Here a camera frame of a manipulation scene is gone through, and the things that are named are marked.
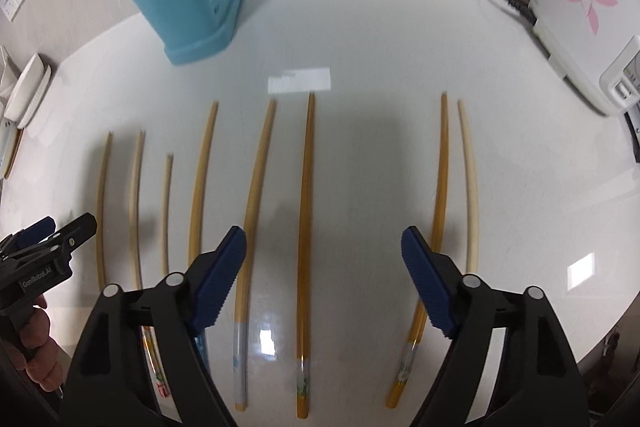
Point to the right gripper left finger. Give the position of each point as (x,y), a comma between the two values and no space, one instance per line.
(213,274)

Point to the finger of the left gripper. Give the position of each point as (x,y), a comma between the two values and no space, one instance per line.
(34,234)
(75,234)

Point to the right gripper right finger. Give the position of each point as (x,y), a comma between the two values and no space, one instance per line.
(433,275)

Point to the person's left hand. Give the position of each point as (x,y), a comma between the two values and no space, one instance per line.
(44,368)

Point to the plain bamboo chopstick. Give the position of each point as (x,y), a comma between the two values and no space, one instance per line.
(100,199)

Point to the bamboo chopstick clear end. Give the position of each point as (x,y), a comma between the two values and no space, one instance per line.
(241,312)

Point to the pale cream chopstick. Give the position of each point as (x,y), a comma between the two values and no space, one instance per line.
(133,210)

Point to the wooden plate edge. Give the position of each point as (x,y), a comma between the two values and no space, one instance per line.
(14,153)

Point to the ivory white chopstick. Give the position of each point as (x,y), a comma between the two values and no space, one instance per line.
(472,202)

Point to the bamboo chopstick blue patterned end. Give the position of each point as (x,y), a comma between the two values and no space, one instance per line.
(199,191)

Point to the blue patterned white plate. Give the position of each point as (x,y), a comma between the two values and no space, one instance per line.
(8,136)

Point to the thin pale chopstick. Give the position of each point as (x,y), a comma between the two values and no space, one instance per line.
(164,216)

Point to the white ribbed plate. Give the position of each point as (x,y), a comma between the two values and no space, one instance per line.
(36,100)

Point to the dark amber chopstick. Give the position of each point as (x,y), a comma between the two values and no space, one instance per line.
(303,281)

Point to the white ceramic bowl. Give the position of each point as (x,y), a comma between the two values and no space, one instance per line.
(25,88)

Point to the white floral rice cooker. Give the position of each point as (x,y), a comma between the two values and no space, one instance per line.
(595,45)

